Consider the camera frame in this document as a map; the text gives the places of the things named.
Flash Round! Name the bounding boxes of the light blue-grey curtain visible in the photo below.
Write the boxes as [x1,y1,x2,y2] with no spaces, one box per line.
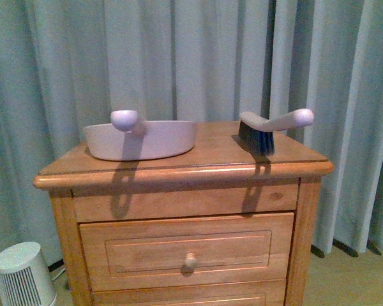
[0,1,383,264]

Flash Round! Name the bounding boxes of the pink hand brush black bristles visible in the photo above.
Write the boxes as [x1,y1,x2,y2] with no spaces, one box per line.
[239,108,314,156]

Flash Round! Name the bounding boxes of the white cylindrical air purifier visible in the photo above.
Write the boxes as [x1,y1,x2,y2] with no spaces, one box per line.
[0,242,57,305]

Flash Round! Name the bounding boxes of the pale pink plastic dustpan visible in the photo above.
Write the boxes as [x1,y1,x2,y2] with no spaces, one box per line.
[83,110,197,161]

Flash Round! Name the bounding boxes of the upper nightstand drawer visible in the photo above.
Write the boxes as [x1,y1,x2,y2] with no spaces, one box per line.
[80,212,294,291]

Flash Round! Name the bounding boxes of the wooden nightstand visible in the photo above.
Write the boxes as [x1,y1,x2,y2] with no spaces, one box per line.
[34,122,334,305]

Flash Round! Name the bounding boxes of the lower nightstand drawer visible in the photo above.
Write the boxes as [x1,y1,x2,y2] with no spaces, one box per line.
[92,280,285,305]

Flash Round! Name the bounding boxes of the nightstand drawer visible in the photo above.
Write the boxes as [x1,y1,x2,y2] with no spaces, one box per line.
[80,212,294,291]
[92,280,285,305]

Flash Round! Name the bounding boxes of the round wooden drawer knob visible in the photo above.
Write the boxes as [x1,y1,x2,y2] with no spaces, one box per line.
[184,253,198,270]

